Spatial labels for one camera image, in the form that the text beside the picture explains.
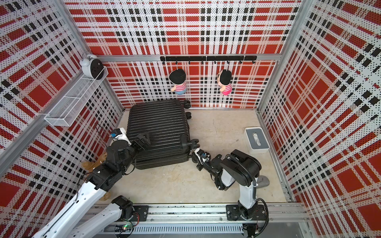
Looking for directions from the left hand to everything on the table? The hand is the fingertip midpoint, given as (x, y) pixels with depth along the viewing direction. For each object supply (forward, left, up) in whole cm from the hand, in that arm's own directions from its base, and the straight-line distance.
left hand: (146, 136), depth 73 cm
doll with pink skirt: (+40, -43, +6) cm, 59 cm away
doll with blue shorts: (+40, -13, +7) cm, 43 cm away
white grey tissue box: (+11, -64, -22) cm, 68 cm away
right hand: (+1, -24, -18) cm, 30 cm away
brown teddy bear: (-8, +33, -15) cm, 37 cm away
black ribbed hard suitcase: (+12, -8, -4) cm, 15 cm away
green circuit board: (-36, +7, -24) cm, 44 cm away
